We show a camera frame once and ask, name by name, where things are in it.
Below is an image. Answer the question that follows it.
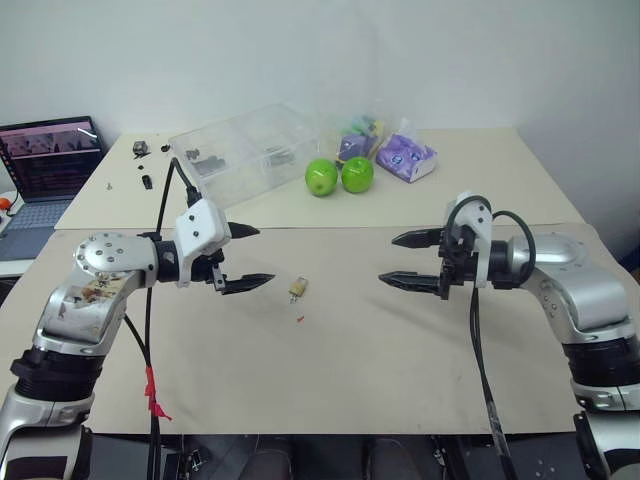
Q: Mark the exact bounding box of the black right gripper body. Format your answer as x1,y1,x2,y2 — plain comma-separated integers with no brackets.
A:
437,224,481,301

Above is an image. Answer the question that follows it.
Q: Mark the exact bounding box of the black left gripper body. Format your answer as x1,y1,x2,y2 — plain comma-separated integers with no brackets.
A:
191,238,232,295

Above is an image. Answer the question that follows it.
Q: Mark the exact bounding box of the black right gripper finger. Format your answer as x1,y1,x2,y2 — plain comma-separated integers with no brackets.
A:
391,228,444,250
378,271,444,296

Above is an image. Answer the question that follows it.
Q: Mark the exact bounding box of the clear plastic organizer box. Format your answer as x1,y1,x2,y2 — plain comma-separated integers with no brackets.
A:
168,103,321,211

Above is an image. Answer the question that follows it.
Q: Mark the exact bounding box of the purple tissue pack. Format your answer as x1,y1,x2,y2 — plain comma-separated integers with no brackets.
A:
374,118,439,184

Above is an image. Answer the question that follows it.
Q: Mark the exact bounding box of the green apple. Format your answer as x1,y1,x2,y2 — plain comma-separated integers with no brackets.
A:
341,156,375,195
305,158,339,197

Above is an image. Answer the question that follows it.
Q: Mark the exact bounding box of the clear bag of colourful items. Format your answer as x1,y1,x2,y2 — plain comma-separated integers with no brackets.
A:
319,97,389,166

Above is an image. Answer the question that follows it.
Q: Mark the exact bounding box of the open grey laptop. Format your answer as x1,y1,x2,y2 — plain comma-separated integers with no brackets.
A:
0,115,109,262

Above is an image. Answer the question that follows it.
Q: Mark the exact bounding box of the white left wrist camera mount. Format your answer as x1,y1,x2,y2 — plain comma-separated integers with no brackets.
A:
173,198,233,290

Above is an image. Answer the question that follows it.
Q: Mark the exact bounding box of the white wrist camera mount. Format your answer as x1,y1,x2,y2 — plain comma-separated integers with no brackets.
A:
173,198,233,290
446,190,496,290

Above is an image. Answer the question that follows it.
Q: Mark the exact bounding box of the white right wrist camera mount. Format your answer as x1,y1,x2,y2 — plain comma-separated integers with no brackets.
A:
446,190,496,290

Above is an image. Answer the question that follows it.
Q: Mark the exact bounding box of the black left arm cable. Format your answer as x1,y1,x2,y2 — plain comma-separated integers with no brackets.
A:
122,157,201,480

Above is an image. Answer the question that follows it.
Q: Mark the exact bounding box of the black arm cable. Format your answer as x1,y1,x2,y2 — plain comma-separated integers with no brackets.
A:
122,157,201,480
446,195,537,480

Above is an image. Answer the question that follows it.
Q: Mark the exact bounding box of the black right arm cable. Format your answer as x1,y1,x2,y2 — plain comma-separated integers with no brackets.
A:
446,195,537,480

